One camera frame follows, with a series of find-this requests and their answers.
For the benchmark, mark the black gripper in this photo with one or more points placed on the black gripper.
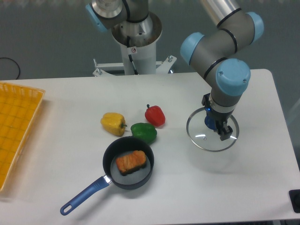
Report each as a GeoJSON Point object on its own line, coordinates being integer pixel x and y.
{"type": "Point", "coordinates": [216, 121]}

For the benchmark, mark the glass pot lid blue knob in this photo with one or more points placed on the glass pot lid blue knob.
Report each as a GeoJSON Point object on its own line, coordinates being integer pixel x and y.
{"type": "Point", "coordinates": [200, 131]}

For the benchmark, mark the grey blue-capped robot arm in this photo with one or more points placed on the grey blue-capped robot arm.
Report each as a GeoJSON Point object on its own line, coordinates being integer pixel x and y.
{"type": "Point", "coordinates": [211, 57]}

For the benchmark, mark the red bell pepper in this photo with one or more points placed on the red bell pepper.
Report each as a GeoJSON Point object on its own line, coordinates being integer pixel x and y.
{"type": "Point", "coordinates": [154, 115]}

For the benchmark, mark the green bell pepper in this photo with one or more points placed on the green bell pepper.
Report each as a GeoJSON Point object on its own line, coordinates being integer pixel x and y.
{"type": "Point", "coordinates": [144, 131]}

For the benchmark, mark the black device at table edge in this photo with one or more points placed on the black device at table edge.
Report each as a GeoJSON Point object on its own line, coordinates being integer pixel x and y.
{"type": "Point", "coordinates": [295, 199]}

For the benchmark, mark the dark blue saucepan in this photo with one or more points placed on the dark blue saucepan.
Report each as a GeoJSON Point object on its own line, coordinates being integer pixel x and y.
{"type": "Point", "coordinates": [118, 148]}

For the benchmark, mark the orange salmon piece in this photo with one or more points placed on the orange salmon piece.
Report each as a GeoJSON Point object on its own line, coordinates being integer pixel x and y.
{"type": "Point", "coordinates": [131, 162]}

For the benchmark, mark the yellow bell pepper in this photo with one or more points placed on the yellow bell pepper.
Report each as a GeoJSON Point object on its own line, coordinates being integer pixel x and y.
{"type": "Point", "coordinates": [114, 123]}

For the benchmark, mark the yellow plastic basket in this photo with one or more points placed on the yellow plastic basket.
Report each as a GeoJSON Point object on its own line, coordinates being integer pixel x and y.
{"type": "Point", "coordinates": [19, 106]}

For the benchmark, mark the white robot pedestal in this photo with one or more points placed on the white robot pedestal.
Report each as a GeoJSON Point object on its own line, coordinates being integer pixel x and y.
{"type": "Point", "coordinates": [138, 47]}

